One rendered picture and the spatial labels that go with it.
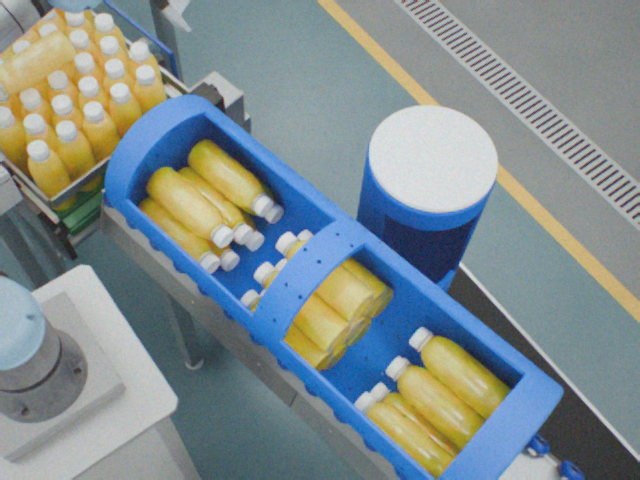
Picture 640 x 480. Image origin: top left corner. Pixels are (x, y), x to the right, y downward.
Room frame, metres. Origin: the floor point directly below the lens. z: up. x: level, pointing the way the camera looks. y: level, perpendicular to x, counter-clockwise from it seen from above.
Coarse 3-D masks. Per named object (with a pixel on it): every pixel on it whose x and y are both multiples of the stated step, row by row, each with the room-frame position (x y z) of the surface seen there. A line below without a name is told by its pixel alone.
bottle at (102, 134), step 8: (104, 112) 0.97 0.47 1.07; (88, 120) 0.94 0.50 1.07; (96, 120) 0.94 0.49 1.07; (104, 120) 0.95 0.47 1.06; (112, 120) 0.97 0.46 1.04; (88, 128) 0.93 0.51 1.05; (96, 128) 0.93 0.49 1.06; (104, 128) 0.94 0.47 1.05; (112, 128) 0.95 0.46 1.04; (88, 136) 0.93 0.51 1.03; (96, 136) 0.93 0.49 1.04; (104, 136) 0.93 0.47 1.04; (112, 136) 0.94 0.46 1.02; (96, 144) 0.92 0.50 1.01; (104, 144) 0.93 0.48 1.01; (112, 144) 0.94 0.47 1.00; (96, 152) 0.93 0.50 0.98; (104, 152) 0.93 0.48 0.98; (112, 152) 0.93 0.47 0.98
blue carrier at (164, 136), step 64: (192, 128) 0.91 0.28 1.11; (128, 192) 0.72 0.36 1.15; (320, 192) 0.74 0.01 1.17; (256, 256) 0.71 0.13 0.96; (320, 256) 0.58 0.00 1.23; (384, 256) 0.60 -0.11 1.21; (256, 320) 0.49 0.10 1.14; (384, 320) 0.58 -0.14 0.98; (448, 320) 0.55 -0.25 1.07; (320, 384) 0.39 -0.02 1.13; (384, 384) 0.46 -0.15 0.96; (512, 384) 0.45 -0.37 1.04; (384, 448) 0.30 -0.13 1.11; (512, 448) 0.28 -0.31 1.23
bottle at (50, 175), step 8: (32, 160) 0.83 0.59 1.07; (40, 160) 0.83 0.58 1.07; (48, 160) 0.84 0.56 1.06; (56, 160) 0.85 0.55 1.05; (32, 168) 0.83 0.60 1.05; (40, 168) 0.82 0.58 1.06; (48, 168) 0.83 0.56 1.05; (56, 168) 0.84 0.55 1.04; (64, 168) 0.86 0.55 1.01; (32, 176) 0.82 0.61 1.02; (40, 176) 0.82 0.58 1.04; (48, 176) 0.82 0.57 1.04; (56, 176) 0.83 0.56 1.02; (64, 176) 0.84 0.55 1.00; (40, 184) 0.82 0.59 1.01; (48, 184) 0.82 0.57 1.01; (56, 184) 0.82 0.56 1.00; (64, 184) 0.83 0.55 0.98; (48, 192) 0.82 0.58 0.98; (56, 192) 0.82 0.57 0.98; (72, 200) 0.84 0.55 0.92; (56, 208) 0.82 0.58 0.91; (64, 208) 0.82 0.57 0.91
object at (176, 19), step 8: (168, 0) 0.73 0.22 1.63; (176, 0) 0.73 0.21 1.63; (184, 0) 0.74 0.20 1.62; (168, 8) 0.72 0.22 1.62; (176, 8) 0.73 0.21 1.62; (184, 8) 0.73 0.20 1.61; (168, 16) 0.71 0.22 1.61; (176, 16) 0.72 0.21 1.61; (176, 24) 0.72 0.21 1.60; (184, 24) 0.72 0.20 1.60
